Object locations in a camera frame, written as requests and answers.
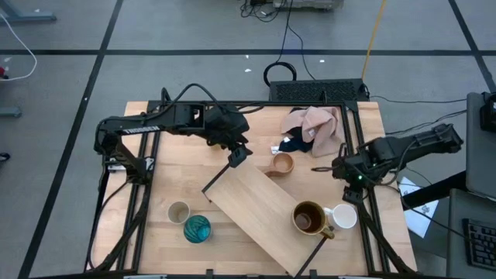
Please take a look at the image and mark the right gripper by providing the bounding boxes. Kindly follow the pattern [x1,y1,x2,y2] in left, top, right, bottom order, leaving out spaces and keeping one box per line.
[311,143,370,205]

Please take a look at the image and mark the pink cloth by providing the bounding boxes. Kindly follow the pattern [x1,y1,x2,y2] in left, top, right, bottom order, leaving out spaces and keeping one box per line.
[281,106,346,158]

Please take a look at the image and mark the navy blue cloth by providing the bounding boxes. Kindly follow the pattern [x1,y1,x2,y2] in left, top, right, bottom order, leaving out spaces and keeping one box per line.
[277,126,315,154]

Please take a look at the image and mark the wooden cup with handle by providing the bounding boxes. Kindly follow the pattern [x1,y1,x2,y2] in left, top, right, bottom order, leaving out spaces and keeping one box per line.
[263,152,295,178]

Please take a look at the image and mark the white mug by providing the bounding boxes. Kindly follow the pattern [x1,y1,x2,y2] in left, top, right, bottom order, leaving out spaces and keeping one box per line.
[323,204,358,229]

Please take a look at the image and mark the small beige cup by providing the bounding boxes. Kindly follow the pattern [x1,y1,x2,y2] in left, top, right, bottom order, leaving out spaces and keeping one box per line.
[167,200,191,225]

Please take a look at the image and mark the brown glazed mug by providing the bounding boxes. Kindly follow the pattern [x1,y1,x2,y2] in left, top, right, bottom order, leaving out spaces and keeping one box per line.
[291,200,336,240]

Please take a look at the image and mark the black computer case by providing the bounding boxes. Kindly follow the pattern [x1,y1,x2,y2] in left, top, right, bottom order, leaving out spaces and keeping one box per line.
[268,78,370,104]

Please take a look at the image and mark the white paper sheet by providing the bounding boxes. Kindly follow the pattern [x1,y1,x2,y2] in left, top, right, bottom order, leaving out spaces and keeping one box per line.
[398,177,440,239]

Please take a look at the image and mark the silver mounting plate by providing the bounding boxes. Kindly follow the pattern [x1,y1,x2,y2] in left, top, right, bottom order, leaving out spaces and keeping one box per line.
[107,157,156,172]

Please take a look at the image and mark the grey desk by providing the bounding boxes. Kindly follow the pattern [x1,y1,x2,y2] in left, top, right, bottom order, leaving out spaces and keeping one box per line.
[445,91,496,279]

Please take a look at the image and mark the grey equipment box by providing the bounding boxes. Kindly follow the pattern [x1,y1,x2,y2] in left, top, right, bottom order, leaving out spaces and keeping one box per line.
[272,0,345,12]

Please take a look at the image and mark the black desk device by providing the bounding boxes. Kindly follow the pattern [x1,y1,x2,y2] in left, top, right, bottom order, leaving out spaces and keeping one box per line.
[479,91,496,135]

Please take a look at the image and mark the black keyboard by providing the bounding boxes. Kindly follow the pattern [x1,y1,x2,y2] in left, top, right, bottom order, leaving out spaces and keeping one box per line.
[461,218,496,271]

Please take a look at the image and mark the black coiled cable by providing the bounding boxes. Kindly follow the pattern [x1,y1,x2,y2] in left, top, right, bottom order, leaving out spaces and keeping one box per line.
[262,0,298,88]

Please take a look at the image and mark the thin black cable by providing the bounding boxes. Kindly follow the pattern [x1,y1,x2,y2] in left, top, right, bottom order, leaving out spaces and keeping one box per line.
[385,109,468,136]
[370,95,468,105]
[288,25,317,81]

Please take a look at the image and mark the yellow cable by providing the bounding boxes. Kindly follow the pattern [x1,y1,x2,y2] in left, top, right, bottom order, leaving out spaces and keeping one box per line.
[360,0,389,82]

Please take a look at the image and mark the black cable bundle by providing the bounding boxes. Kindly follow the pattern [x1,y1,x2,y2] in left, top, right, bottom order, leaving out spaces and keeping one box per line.
[239,0,288,23]

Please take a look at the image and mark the white cable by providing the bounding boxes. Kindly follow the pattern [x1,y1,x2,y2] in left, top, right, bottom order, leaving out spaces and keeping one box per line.
[0,12,39,82]

